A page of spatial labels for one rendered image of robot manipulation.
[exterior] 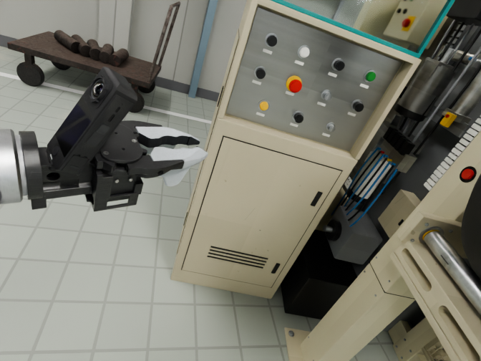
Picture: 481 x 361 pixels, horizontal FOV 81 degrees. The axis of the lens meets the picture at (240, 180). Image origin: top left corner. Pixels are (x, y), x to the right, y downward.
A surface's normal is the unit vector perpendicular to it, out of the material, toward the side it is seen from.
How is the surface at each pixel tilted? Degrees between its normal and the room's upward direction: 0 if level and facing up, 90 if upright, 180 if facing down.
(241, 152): 90
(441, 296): 90
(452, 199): 90
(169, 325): 0
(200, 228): 90
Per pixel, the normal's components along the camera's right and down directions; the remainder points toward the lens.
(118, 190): 0.51, 0.70
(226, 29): 0.17, 0.58
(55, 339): 0.31, -0.80
